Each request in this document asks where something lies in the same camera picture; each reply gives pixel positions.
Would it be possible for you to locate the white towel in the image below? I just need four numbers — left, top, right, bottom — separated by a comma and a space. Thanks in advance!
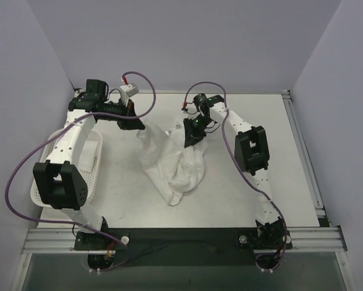
137, 118, 208, 206
78, 141, 99, 172

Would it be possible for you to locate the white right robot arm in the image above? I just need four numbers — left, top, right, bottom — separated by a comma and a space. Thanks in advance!
183, 93, 288, 249

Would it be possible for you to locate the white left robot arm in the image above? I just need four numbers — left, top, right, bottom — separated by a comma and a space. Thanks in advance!
33, 79, 144, 250

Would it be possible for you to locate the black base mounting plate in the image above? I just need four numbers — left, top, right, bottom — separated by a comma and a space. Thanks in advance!
73, 227, 293, 267

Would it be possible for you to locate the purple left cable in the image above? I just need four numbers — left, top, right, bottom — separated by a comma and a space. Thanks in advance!
5, 71, 157, 270

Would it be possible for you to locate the purple cable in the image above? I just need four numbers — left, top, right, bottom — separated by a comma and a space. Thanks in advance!
181, 81, 288, 270
5, 71, 157, 270

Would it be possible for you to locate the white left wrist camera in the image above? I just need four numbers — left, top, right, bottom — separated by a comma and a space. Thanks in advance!
119, 83, 140, 104

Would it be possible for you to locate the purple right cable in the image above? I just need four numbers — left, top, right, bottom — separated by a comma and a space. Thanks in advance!
181, 81, 288, 270

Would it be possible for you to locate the aluminium front rail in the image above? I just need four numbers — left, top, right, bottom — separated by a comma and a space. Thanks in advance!
21, 227, 347, 254

